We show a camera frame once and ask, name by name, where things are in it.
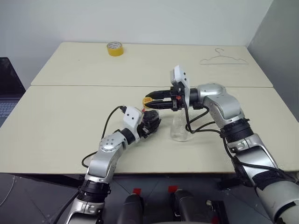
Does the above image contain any black table leg frame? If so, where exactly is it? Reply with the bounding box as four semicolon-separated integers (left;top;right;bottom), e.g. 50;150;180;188
217;176;242;190

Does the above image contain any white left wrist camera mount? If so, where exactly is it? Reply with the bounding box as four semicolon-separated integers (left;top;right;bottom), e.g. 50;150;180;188
122;106;144;143

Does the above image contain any thin wire clothes hanger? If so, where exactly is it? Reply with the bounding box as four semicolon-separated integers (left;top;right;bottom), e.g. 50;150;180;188
199;48;249;66

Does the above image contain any black caster bracket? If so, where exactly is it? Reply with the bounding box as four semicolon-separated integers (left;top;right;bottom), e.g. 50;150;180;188
205;199;229;224

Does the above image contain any clear wine glass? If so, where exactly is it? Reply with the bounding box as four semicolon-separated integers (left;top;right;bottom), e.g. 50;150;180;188
170;116;189;142

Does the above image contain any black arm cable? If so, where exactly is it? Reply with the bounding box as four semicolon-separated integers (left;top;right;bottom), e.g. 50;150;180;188
81;105;128;168
183;100;292;187

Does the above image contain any dark rounded shape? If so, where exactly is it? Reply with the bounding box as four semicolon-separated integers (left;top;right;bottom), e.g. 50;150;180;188
171;189;211;224
116;193;144;224

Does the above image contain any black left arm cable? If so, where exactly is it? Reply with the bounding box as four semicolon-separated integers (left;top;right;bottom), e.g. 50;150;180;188
81;105;128;168

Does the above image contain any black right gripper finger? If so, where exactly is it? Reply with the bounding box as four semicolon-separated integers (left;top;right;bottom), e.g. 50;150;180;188
147;99;175;111
145;90;174;100

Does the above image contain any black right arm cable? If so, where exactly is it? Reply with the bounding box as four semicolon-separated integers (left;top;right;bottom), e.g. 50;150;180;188
183;100;292;187

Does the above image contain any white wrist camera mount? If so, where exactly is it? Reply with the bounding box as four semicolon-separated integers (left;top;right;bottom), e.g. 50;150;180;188
122;106;144;143
169;65;192;108

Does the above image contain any dark laptop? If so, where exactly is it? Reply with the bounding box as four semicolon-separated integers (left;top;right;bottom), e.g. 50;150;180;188
0;57;27;128

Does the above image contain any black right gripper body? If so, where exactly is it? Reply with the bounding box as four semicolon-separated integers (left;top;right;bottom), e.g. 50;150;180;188
170;84;187;112

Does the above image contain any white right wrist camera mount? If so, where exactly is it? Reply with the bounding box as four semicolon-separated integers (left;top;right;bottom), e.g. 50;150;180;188
169;65;192;108

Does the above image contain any yellow tape roll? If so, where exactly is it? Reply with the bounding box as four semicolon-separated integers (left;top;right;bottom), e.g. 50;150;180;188
107;41;125;57

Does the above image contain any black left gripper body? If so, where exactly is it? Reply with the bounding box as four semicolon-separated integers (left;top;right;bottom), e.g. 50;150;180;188
137;113;153;139

